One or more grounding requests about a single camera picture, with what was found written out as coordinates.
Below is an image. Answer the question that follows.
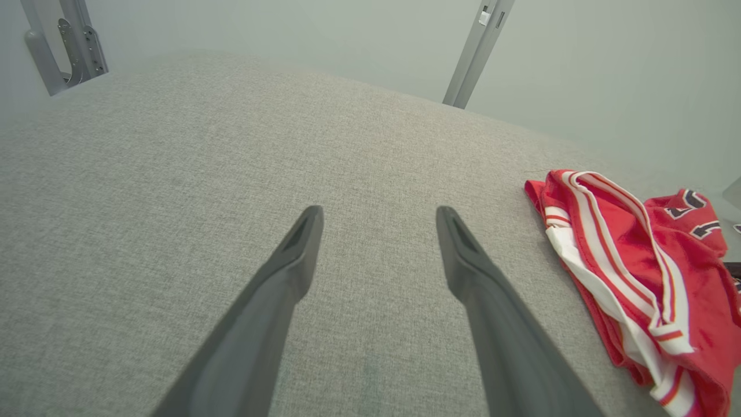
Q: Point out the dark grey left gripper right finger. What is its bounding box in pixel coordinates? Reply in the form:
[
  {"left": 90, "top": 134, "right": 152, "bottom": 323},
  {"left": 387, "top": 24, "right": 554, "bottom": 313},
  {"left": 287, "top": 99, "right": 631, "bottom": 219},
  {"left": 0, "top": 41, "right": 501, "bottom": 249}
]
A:
[{"left": 435, "top": 205, "right": 606, "bottom": 417}]

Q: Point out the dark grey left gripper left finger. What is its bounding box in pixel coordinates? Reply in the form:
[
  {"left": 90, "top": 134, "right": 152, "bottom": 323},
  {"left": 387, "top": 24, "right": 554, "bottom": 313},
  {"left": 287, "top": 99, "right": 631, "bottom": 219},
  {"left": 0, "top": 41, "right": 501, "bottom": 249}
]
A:
[{"left": 152, "top": 204, "right": 325, "bottom": 417}]

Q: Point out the red shirt with white sleeves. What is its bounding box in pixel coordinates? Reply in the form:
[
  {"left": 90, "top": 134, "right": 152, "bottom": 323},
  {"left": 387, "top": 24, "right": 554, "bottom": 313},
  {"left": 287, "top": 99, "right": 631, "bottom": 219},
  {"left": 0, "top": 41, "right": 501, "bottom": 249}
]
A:
[{"left": 524, "top": 169, "right": 741, "bottom": 417}]

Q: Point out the grey metal post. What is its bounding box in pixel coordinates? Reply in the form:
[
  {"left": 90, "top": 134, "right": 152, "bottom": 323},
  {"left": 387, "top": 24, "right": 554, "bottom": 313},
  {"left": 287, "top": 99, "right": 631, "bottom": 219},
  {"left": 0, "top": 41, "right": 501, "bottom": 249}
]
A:
[{"left": 442, "top": 0, "right": 516, "bottom": 110}]

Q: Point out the grey metal frame leg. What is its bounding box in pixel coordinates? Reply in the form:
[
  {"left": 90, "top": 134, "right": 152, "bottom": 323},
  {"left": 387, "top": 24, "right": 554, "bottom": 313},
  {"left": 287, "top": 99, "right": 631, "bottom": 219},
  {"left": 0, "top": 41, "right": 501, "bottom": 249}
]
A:
[{"left": 20, "top": 0, "right": 109, "bottom": 97}]

